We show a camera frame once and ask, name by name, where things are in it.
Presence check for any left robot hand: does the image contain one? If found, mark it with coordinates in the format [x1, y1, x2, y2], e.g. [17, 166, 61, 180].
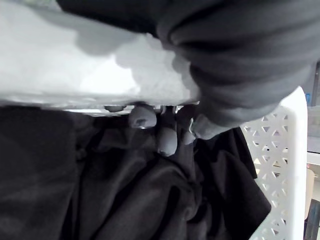
[56, 0, 320, 157]

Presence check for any white plastic laundry basket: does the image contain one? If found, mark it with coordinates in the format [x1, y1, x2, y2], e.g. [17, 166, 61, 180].
[0, 0, 308, 240]

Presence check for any black garment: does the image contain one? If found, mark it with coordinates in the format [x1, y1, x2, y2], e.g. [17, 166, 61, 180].
[0, 104, 273, 240]

